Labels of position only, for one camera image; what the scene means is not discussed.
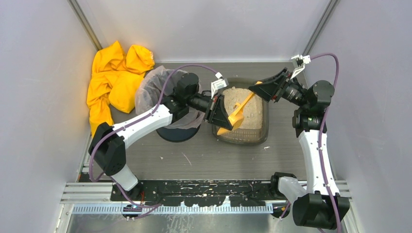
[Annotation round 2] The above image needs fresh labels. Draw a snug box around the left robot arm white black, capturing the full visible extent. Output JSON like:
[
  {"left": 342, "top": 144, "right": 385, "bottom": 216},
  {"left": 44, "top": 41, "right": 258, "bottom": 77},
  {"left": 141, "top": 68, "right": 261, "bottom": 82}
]
[{"left": 89, "top": 73, "right": 233, "bottom": 193}]

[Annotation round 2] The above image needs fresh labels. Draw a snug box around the orange plastic litter scoop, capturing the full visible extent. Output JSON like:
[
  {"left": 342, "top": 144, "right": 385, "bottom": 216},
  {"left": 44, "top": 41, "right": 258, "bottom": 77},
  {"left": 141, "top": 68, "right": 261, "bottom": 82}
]
[{"left": 216, "top": 79, "right": 264, "bottom": 136}]

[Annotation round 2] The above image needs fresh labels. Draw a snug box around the yellow cloth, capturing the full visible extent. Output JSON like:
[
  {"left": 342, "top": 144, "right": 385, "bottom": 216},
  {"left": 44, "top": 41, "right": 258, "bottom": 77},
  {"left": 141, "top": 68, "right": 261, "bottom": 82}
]
[{"left": 86, "top": 41, "right": 155, "bottom": 135}]

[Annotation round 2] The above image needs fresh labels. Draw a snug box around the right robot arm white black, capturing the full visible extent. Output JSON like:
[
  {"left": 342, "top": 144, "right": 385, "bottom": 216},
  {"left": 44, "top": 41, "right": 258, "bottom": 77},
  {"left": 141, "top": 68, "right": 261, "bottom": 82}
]
[{"left": 248, "top": 68, "right": 350, "bottom": 233}]

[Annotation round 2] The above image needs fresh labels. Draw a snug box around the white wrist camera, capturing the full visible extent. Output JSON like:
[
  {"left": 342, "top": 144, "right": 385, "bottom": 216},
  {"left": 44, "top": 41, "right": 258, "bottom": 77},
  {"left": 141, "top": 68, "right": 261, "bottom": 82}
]
[
  {"left": 290, "top": 54, "right": 311, "bottom": 79},
  {"left": 211, "top": 72, "right": 229, "bottom": 98}
]

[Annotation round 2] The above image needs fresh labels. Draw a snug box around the aluminium rail frame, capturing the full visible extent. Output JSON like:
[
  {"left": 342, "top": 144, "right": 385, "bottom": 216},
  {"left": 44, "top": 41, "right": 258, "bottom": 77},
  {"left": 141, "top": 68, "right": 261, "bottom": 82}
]
[{"left": 61, "top": 134, "right": 307, "bottom": 219}]

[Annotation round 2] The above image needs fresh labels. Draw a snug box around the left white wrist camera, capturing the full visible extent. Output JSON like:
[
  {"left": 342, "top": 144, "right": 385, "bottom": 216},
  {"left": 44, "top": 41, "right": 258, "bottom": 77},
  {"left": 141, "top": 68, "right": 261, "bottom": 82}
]
[{"left": 211, "top": 72, "right": 229, "bottom": 98}]

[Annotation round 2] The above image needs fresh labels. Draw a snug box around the dark translucent litter box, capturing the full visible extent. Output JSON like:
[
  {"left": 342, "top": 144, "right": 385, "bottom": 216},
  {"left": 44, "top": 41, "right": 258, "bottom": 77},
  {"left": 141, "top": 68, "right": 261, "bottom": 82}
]
[{"left": 211, "top": 77, "right": 269, "bottom": 145}]

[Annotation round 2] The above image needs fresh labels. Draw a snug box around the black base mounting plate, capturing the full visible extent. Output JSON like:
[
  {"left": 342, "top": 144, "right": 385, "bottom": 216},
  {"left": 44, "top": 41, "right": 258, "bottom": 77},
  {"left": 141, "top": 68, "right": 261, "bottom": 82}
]
[{"left": 128, "top": 180, "right": 286, "bottom": 207}]

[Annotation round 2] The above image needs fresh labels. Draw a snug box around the black trash bin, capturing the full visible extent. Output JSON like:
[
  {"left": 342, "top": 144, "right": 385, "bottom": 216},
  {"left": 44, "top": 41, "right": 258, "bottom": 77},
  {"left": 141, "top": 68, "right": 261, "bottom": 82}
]
[{"left": 156, "top": 126, "right": 200, "bottom": 143}]

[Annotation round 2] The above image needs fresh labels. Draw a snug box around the translucent trash bag liner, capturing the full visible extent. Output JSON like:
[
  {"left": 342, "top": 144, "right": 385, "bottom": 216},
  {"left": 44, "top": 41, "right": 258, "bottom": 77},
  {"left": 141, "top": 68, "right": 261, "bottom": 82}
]
[{"left": 135, "top": 66, "right": 205, "bottom": 129}]

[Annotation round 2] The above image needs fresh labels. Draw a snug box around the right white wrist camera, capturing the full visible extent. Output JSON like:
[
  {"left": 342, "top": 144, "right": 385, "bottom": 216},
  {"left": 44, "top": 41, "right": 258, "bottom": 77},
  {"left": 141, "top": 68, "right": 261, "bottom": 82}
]
[{"left": 290, "top": 54, "right": 311, "bottom": 79}]

